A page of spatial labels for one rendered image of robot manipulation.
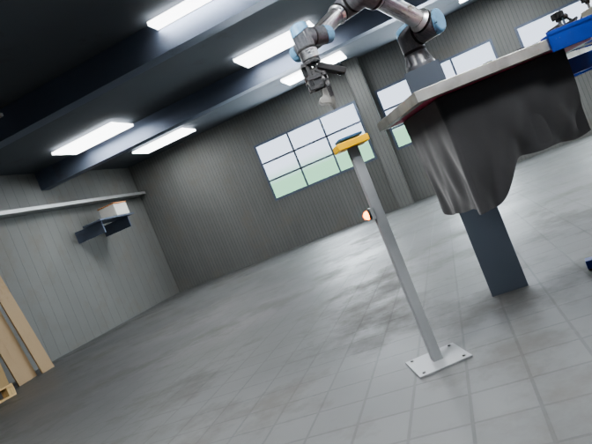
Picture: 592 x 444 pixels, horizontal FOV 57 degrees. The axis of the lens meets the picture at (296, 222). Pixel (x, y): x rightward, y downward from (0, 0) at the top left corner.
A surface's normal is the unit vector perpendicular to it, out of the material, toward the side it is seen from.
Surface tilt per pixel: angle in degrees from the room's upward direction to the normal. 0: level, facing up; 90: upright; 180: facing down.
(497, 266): 90
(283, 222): 90
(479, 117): 92
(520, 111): 96
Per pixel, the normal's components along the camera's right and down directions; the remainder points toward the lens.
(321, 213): -0.25, 0.13
